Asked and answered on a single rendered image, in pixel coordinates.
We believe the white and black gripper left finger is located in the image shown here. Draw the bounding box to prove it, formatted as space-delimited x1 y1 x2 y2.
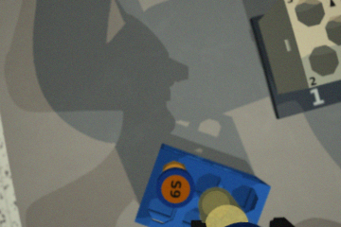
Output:
191 220 206 227

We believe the blue tube rack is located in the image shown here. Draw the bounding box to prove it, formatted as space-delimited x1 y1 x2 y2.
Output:
135 144 270 227

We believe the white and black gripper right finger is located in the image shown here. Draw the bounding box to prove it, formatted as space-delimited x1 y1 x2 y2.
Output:
269 218 295 227

